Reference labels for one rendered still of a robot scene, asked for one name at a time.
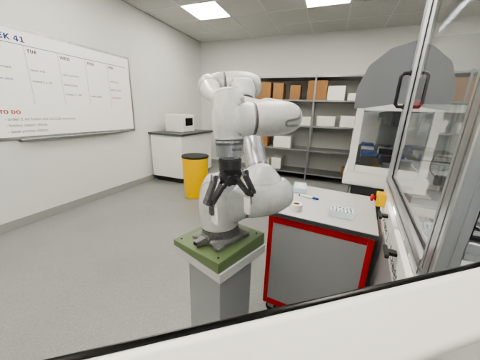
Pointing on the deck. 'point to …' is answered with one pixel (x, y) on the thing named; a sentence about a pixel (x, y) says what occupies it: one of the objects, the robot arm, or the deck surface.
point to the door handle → (399, 89)
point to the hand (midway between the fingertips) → (231, 216)
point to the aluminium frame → (426, 258)
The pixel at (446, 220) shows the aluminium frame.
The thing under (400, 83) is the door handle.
